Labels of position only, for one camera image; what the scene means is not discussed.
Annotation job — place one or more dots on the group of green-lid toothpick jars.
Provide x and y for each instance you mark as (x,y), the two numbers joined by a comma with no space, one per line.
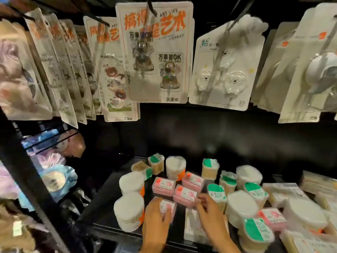
(255,233)

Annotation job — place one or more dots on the person's right fingers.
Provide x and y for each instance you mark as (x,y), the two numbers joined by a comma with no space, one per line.
(205,201)

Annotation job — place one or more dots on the hanging plush packets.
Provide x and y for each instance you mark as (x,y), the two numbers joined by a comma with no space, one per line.
(18,76)

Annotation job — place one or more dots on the hanging white bear hook packets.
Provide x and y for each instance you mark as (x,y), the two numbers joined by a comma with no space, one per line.
(227,65)

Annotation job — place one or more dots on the clear flat swab box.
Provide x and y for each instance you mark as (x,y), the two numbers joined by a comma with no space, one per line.
(327,201)
(308,243)
(320,181)
(281,191)

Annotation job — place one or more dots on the pink swab box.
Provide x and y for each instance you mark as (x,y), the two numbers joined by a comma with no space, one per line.
(193,181)
(163,186)
(272,219)
(168,204)
(185,196)

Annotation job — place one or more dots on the row of hanging hook packets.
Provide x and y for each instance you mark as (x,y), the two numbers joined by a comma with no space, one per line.
(60,71)

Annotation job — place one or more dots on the hanging white suction hook packets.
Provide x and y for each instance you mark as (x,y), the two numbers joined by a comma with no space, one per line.
(302,71)

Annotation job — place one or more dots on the blue bagged plush item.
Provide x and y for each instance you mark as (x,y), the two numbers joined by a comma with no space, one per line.
(56,180)

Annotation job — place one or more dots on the black shelf post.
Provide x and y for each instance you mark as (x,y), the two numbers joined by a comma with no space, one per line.
(29,184)

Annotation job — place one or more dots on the black metal display peg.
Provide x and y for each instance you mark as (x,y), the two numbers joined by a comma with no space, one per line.
(151,7)
(98,19)
(241,13)

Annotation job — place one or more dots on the brown fuzzy items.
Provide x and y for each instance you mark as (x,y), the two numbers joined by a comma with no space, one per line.
(15,229)

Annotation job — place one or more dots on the person's left thumb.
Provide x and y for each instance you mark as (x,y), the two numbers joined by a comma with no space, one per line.
(167,216)

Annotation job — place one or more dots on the person's left forearm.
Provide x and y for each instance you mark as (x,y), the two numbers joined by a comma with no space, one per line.
(154,248)

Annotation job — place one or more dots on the person's right hand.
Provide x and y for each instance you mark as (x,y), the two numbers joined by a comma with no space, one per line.
(212,221)

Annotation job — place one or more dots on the group of white cotton swab tubs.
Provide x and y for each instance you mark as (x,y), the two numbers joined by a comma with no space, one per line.
(129,212)

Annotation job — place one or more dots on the hanging bear sticker hook packets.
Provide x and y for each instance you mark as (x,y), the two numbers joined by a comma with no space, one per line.
(113,76)

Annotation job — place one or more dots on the person's left hand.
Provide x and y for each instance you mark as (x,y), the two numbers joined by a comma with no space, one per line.
(155,223)

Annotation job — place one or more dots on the person's right forearm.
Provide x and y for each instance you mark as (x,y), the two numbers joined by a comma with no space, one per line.
(227,247)

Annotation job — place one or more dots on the black shelf tray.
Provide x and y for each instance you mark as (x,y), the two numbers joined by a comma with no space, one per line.
(105,208)

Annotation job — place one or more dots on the hanging figure hook packets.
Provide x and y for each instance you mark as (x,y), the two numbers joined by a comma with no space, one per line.
(155,55)

